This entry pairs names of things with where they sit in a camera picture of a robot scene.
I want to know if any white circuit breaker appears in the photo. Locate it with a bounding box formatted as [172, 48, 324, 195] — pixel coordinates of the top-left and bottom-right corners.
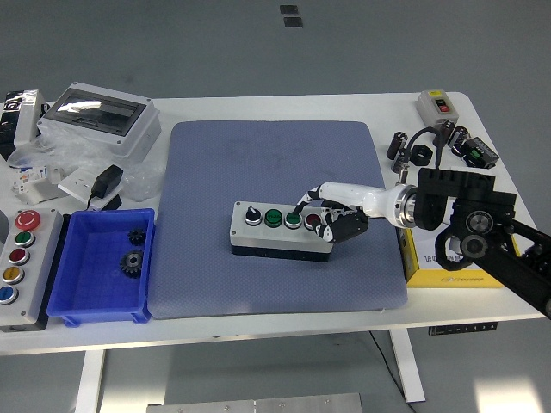
[9, 165, 66, 204]

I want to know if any grey metal plate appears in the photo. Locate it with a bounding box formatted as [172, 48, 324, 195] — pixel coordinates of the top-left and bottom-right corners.
[145, 391, 363, 413]

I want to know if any white box in wrapper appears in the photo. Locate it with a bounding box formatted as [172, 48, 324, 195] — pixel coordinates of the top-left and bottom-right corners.
[12, 89, 52, 150]

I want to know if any black cable under table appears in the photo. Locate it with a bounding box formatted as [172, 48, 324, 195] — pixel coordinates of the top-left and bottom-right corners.
[369, 330, 418, 413]

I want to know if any white wall socket plate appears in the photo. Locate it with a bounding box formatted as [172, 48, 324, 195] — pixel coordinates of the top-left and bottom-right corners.
[58, 167, 112, 211]

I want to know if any yellow and white cardboard box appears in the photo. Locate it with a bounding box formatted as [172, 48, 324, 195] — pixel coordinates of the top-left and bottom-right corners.
[398, 226, 520, 290]

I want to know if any grey enclosure with clear lid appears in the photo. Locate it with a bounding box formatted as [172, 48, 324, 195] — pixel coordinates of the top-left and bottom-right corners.
[36, 82, 162, 163]

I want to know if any grey four-button control box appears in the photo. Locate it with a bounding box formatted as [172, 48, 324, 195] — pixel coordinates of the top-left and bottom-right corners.
[229, 200, 335, 264]

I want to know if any black hex nut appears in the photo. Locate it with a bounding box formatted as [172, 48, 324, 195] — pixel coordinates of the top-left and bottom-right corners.
[409, 144, 434, 167]

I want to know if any black cylindrical capacitor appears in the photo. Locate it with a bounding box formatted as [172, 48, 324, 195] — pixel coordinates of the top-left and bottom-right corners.
[386, 131, 409, 161]
[447, 125, 470, 151]
[432, 120, 455, 149]
[391, 148, 412, 175]

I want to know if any black module with green terminal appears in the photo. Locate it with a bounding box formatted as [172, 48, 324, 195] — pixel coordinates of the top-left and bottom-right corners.
[458, 136, 500, 170]

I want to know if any white table leg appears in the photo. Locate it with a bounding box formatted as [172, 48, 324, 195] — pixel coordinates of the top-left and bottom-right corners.
[389, 330, 425, 404]
[75, 350, 108, 413]

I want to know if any black table control panel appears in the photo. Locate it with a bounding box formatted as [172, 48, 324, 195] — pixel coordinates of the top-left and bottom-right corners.
[428, 321, 498, 336]

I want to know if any grey-blue table mat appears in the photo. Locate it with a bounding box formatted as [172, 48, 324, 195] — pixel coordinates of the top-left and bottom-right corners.
[148, 120, 409, 320]

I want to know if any black packaged item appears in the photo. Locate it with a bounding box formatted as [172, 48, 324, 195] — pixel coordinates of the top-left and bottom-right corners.
[0, 90, 28, 163]

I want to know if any clear plastic bag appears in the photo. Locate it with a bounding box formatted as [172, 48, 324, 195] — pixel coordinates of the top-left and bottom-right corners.
[6, 127, 167, 203]

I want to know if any blue plastic bin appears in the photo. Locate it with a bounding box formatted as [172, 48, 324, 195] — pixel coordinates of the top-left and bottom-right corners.
[46, 208, 156, 327]

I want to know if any grey two-button switch box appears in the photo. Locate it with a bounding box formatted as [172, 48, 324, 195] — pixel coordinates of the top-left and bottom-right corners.
[416, 89, 461, 133]

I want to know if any black power adapter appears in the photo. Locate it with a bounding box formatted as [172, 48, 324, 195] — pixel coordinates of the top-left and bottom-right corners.
[85, 164, 125, 212]

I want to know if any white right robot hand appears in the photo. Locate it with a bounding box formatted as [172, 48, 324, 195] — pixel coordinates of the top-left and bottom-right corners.
[294, 181, 399, 244]

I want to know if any large black bevel gear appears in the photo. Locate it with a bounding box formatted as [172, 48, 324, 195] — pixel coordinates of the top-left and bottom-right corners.
[119, 249, 146, 280]

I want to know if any grey five-button control box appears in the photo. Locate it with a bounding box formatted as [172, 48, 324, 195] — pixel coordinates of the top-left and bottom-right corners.
[0, 208, 65, 332]

